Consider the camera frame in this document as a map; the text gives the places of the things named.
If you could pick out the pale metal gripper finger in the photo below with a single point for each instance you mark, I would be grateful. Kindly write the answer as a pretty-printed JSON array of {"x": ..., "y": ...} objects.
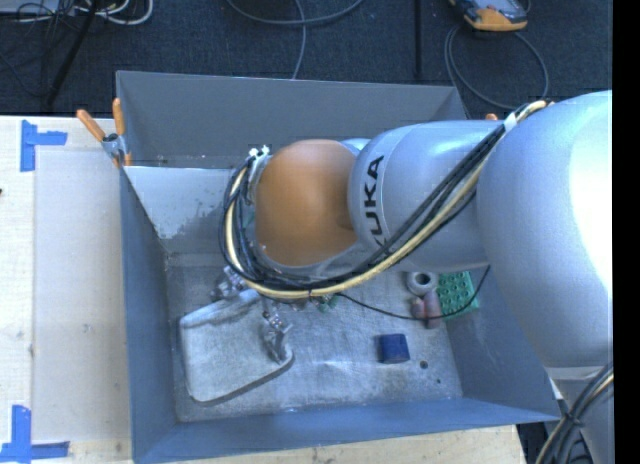
[
  {"x": 270, "y": 342},
  {"x": 283, "y": 342}
]

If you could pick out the grey cloth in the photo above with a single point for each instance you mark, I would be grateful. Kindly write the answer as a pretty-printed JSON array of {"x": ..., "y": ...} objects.
[{"x": 225, "y": 352}]

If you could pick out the grey metal bin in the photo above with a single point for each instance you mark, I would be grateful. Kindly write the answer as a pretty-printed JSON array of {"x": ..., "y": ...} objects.
[{"x": 350, "y": 382}]

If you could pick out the blue block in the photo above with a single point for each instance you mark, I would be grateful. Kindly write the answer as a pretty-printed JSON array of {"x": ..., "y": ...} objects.
[{"x": 393, "y": 348}]

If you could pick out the green studded plate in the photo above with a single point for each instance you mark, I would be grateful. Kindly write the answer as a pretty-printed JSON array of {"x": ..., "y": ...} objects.
[{"x": 457, "y": 297}]

